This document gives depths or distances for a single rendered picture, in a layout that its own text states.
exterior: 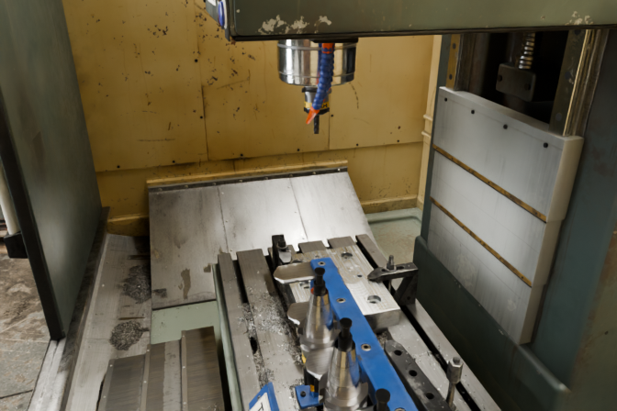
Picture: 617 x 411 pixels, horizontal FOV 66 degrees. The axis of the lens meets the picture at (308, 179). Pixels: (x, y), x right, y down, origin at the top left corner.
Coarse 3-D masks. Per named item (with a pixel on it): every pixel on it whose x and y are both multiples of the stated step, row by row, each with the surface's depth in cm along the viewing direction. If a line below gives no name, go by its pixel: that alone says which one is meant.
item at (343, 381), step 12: (336, 348) 57; (336, 360) 57; (348, 360) 57; (336, 372) 58; (348, 372) 57; (336, 384) 58; (348, 384) 58; (360, 384) 60; (336, 396) 58; (348, 396) 58
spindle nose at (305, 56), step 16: (288, 48) 89; (304, 48) 88; (320, 48) 87; (336, 48) 88; (352, 48) 91; (288, 64) 91; (304, 64) 89; (320, 64) 88; (336, 64) 89; (352, 64) 92; (288, 80) 92; (304, 80) 90; (336, 80) 91; (352, 80) 94
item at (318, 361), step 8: (312, 352) 67; (320, 352) 67; (328, 352) 67; (312, 360) 66; (320, 360) 66; (328, 360) 66; (312, 368) 64; (320, 368) 64; (328, 368) 64; (360, 368) 64; (320, 376) 63
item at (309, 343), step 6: (300, 324) 71; (336, 324) 72; (300, 330) 71; (336, 330) 70; (300, 336) 69; (306, 336) 69; (330, 336) 69; (336, 336) 69; (306, 342) 68; (312, 342) 67; (318, 342) 67; (324, 342) 67; (330, 342) 68; (300, 348) 70; (306, 348) 69; (312, 348) 68; (318, 348) 68; (324, 348) 68
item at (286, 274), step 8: (296, 264) 87; (304, 264) 87; (280, 272) 85; (288, 272) 85; (296, 272) 85; (304, 272) 85; (312, 272) 85; (280, 280) 83; (288, 280) 83; (296, 280) 83; (304, 280) 83
